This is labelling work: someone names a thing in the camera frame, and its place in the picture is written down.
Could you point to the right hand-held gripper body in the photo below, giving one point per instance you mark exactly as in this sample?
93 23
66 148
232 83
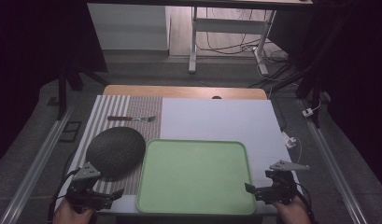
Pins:
280 186

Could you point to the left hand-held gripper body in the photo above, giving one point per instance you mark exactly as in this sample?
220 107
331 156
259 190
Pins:
86 189

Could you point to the person's right hand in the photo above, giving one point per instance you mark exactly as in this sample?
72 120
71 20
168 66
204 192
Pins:
293 213

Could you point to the person's left hand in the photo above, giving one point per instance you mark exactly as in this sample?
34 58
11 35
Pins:
70 214

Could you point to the black round plate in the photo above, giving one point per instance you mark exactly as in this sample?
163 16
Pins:
117 151

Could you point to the green plastic tray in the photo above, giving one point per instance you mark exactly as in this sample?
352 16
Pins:
195 177

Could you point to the black floor socket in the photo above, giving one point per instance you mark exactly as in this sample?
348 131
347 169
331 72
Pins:
70 131

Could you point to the light blue mat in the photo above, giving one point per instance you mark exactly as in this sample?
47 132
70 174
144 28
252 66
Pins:
216 118

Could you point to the striped woven placemat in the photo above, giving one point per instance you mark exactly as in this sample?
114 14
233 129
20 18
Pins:
142 109

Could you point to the black stand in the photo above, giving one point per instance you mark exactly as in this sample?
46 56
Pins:
313 84
62 93

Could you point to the wooden table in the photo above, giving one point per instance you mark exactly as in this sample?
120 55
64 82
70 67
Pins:
179 91

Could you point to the white cabinet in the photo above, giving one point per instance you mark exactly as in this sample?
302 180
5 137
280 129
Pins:
129 28

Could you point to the metal floor rail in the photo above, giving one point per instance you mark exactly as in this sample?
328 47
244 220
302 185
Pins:
335 168
36 161

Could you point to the white desk frame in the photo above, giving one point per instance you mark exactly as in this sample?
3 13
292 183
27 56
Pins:
229 26

